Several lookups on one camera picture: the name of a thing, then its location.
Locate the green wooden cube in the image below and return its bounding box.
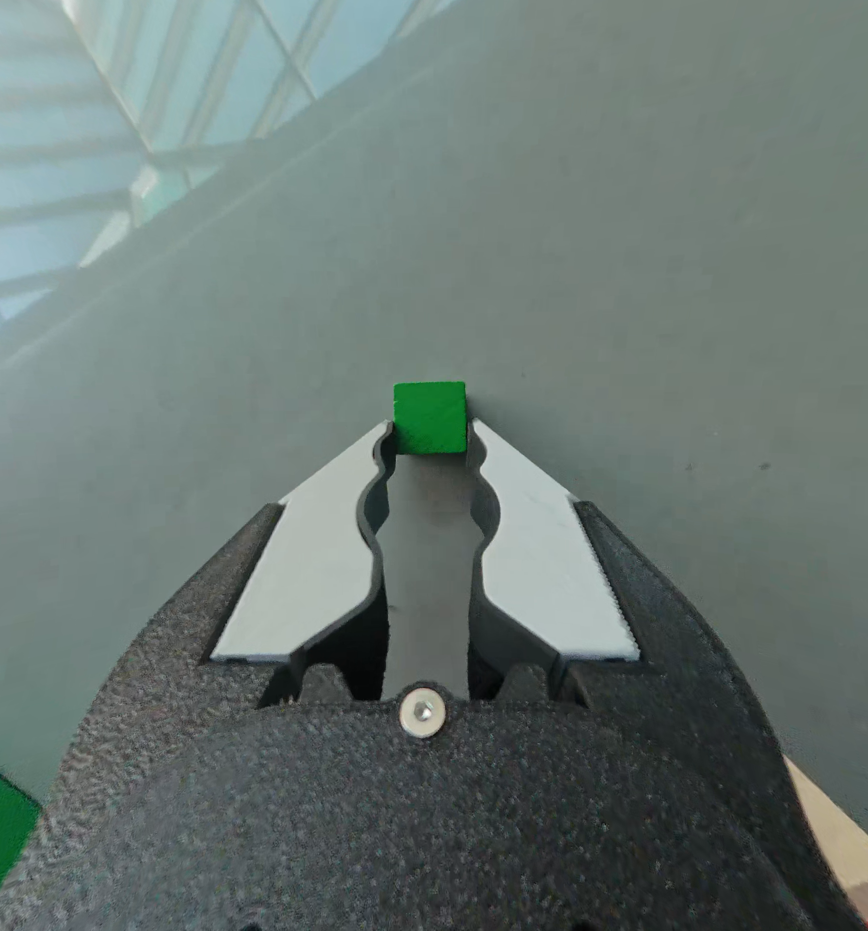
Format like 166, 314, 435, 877
392, 381, 469, 457

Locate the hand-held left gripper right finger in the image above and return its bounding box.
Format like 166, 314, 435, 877
469, 417, 642, 664

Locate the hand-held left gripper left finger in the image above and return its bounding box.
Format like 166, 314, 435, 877
209, 419, 395, 664

